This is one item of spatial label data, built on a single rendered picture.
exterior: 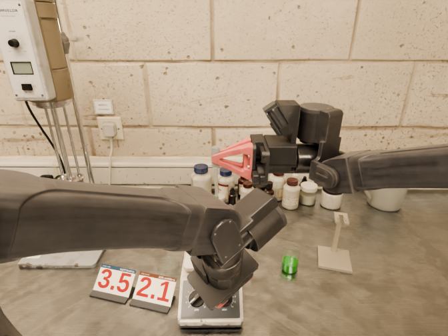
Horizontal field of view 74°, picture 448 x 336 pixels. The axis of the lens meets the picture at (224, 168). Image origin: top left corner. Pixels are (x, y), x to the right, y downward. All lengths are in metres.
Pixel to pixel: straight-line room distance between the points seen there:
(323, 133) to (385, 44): 0.66
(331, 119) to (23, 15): 0.62
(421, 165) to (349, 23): 0.72
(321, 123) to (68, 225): 0.41
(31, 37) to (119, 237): 0.55
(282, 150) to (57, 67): 0.54
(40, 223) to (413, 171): 0.42
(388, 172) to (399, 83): 0.74
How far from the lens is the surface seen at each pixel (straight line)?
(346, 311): 0.75
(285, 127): 0.53
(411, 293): 0.85
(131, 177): 1.16
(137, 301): 0.74
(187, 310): 0.66
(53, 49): 0.80
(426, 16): 1.20
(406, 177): 0.47
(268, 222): 0.42
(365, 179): 0.49
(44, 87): 0.77
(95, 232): 0.28
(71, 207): 0.26
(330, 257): 0.85
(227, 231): 0.34
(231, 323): 0.66
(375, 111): 1.18
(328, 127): 0.52
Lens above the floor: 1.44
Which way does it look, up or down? 25 degrees down
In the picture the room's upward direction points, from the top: straight up
